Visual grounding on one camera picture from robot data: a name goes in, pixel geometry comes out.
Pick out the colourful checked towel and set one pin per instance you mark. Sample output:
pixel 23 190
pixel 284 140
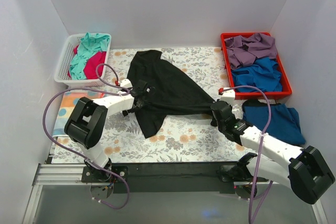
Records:
pixel 69 101

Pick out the floral patterned table mat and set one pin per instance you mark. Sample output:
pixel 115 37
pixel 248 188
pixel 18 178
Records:
pixel 180 138

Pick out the blue t-shirt in bin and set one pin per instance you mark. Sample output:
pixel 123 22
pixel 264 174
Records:
pixel 262 74

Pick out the purple t-shirt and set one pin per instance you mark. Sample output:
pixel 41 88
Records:
pixel 244 51

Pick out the black t-shirt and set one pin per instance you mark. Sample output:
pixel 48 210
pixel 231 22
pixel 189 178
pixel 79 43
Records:
pixel 175 93

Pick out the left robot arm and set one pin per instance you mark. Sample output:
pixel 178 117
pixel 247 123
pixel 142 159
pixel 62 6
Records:
pixel 86 123

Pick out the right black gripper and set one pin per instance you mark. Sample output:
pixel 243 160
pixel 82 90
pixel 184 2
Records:
pixel 219 112

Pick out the teal t-shirt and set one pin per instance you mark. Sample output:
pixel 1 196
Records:
pixel 89 45

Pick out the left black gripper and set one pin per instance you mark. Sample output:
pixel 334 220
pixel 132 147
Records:
pixel 142 95

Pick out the magenta t-shirt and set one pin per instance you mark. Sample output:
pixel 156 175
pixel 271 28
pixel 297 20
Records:
pixel 89 70

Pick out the aluminium rail frame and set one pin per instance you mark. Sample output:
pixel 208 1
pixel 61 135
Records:
pixel 68 193

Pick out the folded blue t-shirt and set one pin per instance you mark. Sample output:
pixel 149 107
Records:
pixel 284 124

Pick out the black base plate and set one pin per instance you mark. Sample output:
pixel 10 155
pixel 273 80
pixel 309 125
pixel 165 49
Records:
pixel 181 177

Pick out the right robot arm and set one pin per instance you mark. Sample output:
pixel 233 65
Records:
pixel 303 170

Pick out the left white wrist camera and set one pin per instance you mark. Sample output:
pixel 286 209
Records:
pixel 124 83

